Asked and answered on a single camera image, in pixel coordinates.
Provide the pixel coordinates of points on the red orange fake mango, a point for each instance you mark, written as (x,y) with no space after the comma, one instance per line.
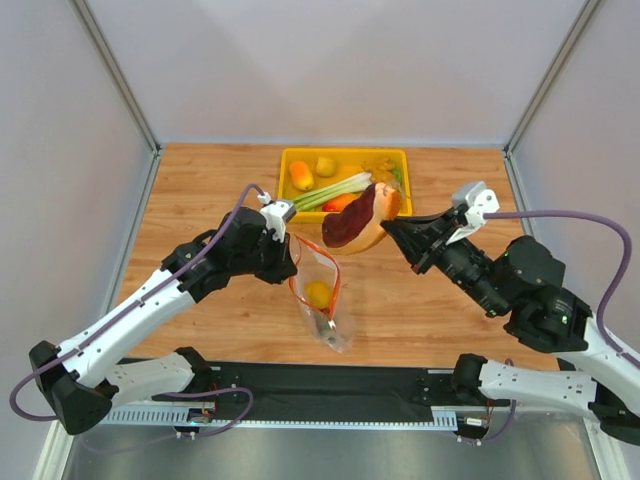
(338,203)

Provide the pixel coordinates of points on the round yellow fake potato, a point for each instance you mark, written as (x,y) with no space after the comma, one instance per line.
(325,167)

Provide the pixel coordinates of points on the green fake scallion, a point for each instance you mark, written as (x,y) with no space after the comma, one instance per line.
(354,184)

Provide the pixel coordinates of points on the aluminium frame post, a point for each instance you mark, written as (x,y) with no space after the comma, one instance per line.
(97,38)
(559,62)

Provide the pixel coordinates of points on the brown fake ginger root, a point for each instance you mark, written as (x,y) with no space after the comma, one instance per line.
(382,170)

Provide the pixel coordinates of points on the clear zip top bag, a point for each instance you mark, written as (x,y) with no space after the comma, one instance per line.
(315,263)

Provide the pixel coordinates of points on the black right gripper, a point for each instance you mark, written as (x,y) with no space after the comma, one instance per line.
(432,245)

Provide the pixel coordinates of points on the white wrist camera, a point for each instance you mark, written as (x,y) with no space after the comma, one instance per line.
(472,201)
(277,214)

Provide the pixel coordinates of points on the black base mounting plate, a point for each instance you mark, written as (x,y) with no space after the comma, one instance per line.
(325,393)

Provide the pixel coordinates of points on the green fake grapes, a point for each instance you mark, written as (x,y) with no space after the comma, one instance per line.
(398,175)

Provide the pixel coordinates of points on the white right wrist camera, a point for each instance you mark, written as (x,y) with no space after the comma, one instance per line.
(472,201)

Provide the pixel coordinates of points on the aluminium frame post left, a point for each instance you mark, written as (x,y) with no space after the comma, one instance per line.
(97,38)

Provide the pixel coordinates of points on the small yellow red mango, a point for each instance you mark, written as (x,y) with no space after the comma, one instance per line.
(301,176)

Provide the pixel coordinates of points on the yellow fake lemon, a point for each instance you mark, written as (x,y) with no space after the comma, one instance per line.
(318,294)

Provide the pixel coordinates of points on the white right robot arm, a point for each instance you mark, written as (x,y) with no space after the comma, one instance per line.
(525,284)

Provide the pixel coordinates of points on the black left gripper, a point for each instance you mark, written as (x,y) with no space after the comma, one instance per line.
(279,265)

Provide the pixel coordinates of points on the aluminium frame post right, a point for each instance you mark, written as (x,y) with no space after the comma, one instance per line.
(559,62)

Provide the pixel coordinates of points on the aluminium slotted rail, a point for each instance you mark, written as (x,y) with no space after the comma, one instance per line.
(215,407)

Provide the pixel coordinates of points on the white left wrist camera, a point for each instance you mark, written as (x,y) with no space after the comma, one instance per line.
(277,214)

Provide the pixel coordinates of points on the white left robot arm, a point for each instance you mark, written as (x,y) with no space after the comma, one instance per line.
(85,378)

